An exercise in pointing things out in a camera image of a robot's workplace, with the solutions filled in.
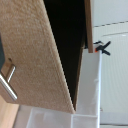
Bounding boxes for wooden cabinet door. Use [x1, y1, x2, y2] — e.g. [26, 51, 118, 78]
[0, 0, 85, 115]

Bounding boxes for long metal drawer handle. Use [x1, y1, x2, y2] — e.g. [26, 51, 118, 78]
[0, 64, 18, 103]

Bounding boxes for white plastic sheet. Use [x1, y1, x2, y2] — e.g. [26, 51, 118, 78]
[13, 49, 104, 128]

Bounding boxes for orange black spring clamp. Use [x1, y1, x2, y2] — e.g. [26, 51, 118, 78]
[93, 40, 112, 57]

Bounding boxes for brown wooden drawer cabinet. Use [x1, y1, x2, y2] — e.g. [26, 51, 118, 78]
[43, 0, 96, 111]

